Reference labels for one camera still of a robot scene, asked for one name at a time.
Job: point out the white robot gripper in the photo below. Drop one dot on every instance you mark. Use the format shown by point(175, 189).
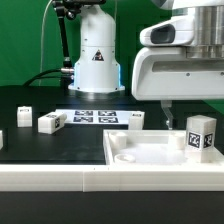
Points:
point(165, 73)

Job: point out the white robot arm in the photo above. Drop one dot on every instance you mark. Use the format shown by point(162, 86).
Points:
point(97, 74)

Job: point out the white marker sheet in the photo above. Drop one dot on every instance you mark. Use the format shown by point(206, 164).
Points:
point(100, 117)

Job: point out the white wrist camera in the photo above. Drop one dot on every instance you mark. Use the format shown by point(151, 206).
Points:
point(178, 31)

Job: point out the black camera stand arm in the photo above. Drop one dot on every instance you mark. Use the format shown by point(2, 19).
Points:
point(69, 9)

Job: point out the white front fence wall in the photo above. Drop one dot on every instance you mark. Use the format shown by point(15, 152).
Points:
point(84, 178)

